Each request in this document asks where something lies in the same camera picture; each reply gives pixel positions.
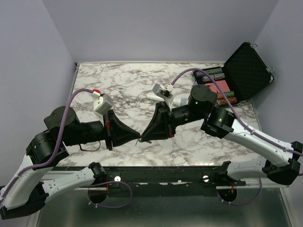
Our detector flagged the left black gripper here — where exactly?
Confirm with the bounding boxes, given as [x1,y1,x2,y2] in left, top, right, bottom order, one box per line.
[64,109,142,150]

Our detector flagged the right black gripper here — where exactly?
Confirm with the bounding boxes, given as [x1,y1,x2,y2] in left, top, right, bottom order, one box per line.
[142,102,206,143]

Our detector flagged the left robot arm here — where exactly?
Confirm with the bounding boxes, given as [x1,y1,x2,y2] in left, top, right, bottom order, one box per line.
[0,106,140,220]

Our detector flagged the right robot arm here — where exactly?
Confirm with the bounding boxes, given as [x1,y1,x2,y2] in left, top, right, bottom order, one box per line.
[139,84,303,185]

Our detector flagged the white microphone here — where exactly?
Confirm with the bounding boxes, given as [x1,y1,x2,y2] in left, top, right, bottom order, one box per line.
[146,93,190,107]

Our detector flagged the red playing card deck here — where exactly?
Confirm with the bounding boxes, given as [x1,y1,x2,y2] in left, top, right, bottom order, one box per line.
[205,83,218,94]

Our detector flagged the pink playing card deck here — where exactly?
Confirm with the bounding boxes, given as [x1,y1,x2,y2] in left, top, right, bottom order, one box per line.
[216,80,230,92]

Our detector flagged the black poker chip case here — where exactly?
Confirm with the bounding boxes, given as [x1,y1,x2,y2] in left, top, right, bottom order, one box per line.
[192,42,274,107]

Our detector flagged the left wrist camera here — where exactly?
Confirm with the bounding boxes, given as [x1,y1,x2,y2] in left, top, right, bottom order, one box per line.
[91,89,114,124]

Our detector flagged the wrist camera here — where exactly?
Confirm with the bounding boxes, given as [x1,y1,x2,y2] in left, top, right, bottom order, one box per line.
[152,84,175,110]
[91,89,114,124]

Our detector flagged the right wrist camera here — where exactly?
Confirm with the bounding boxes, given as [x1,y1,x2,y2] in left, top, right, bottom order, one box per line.
[152,84,175,110]

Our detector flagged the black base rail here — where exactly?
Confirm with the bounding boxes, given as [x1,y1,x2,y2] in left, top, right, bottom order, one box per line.
[63,162,251,198]

